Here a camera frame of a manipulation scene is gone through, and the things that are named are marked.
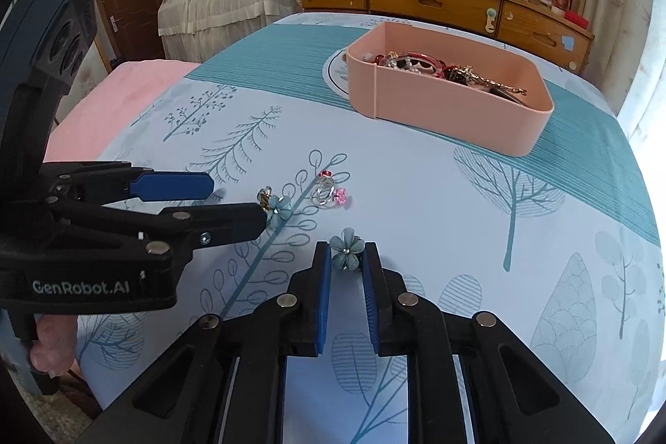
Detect pink jewelry box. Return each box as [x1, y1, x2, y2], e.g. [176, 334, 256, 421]
[345, 22, 554, 156]

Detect pink blanket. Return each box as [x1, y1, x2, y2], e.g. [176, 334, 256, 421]
[44, 60, 199, 162]

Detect blue flower gold earring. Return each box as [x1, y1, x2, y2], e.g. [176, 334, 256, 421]
[256, 186, 292, 230]

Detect red small box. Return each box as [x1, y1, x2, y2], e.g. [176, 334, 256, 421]
[564, 10, 589, 29]

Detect tree-print bed sheet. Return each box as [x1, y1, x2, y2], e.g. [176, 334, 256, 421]
[79, 15, 665, 443]

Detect gold hair comb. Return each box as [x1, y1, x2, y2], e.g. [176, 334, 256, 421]
[444, 65, 527, 105]

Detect wooden dresser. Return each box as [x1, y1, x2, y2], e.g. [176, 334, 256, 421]
[300, 0, 594, 74]

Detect left hand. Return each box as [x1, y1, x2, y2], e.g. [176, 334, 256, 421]
[30, 315, 78, 377]

